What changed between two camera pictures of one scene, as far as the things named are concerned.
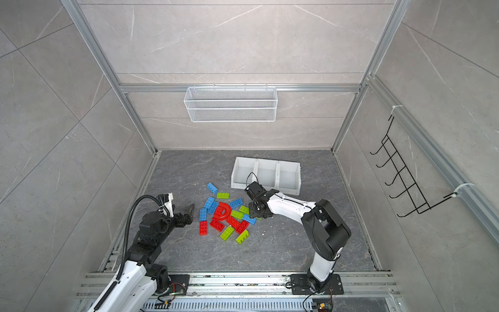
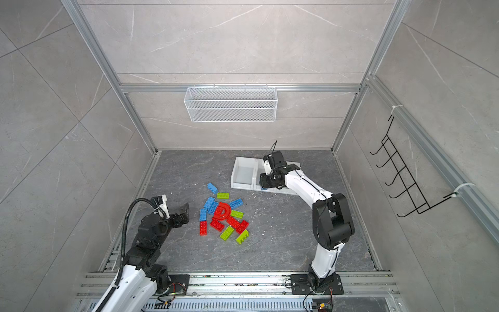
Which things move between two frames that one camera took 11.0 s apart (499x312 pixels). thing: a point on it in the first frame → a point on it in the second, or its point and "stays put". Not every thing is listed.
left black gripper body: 180,223 stays put
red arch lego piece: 222,212 stays put
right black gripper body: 254,211 → 269,181
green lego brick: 242,236 stays put
